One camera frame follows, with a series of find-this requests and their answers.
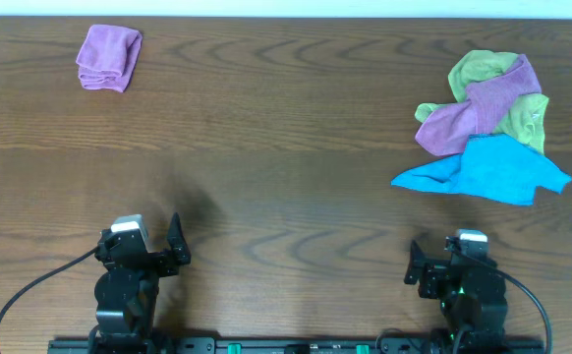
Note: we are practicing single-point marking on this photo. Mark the blue microfiber cloth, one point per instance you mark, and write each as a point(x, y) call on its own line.
point(494, 167)

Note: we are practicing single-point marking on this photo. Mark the folded purple cloth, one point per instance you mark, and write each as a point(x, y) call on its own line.
point(108, 57)

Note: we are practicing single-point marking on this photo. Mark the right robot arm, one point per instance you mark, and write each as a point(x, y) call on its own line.
point(471, 296)

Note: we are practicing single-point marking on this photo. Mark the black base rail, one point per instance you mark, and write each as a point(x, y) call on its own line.
point(207, 345)

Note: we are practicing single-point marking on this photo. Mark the crumpled green cloth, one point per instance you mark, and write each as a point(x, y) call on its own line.
point(523, 122)

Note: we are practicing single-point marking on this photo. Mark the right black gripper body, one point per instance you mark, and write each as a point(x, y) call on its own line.
point(433, 272)

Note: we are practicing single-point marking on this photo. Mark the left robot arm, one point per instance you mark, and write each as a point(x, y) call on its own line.
point(126, 293)

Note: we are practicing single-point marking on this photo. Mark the crumpled purple cloth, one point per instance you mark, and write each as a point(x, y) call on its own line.
point(488, 84)

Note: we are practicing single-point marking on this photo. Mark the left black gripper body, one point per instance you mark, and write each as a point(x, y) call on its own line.
point(155, 261)

